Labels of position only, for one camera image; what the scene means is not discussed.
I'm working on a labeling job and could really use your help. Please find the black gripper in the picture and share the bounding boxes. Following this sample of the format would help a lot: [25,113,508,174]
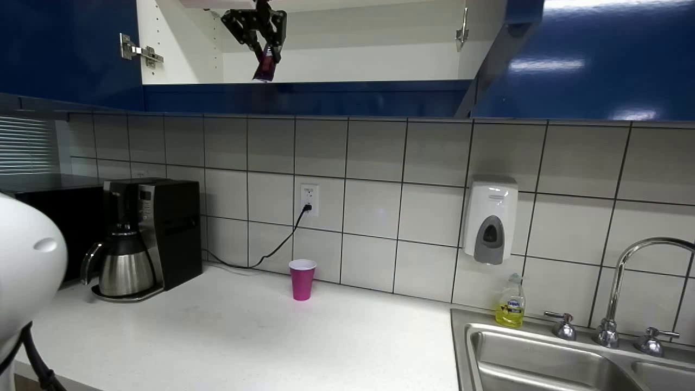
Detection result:
[221,0,287,63]

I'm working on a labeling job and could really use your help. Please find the purple candy bar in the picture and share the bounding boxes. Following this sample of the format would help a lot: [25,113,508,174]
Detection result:
[255,55,278,83]

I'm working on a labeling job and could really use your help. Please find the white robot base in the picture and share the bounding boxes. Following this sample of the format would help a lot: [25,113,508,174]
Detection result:
[0,195,67,391]

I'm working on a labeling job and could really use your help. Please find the blue cabinet door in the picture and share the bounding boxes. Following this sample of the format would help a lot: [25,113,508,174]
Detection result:
[456,0,545,117]

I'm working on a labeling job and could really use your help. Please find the open blue upper cabinet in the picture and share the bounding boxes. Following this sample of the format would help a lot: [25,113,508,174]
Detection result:
[0,0,695,122]

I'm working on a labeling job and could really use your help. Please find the black coffee maker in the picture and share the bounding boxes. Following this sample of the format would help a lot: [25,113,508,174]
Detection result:
[105,177,203,292]

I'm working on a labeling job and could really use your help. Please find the pink plastic cup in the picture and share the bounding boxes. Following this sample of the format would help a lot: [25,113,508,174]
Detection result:
[289,258,318,301]

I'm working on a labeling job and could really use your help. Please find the black microwave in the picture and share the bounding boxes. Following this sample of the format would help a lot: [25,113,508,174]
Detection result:
[7,187,107,284]

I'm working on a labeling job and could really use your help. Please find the steel coffee carafe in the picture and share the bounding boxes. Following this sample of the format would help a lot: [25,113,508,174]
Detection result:
[80,227,160,301]

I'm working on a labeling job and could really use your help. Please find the white soap dispenser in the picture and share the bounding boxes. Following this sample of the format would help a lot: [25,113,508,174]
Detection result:
[464,176,520,265]

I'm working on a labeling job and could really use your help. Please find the stainless steel sink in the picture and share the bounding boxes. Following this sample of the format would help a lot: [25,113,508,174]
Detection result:
[451,308,695,391]

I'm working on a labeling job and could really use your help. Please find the chrome sink faucet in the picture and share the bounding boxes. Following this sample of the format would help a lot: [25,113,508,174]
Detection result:
[547,236,695,356]

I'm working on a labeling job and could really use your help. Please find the white wall outlet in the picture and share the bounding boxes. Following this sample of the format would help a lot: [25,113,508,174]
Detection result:
[300,182,319,213]

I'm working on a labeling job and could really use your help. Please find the black power cord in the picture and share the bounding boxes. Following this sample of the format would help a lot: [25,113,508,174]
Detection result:
[203,202,315,274]

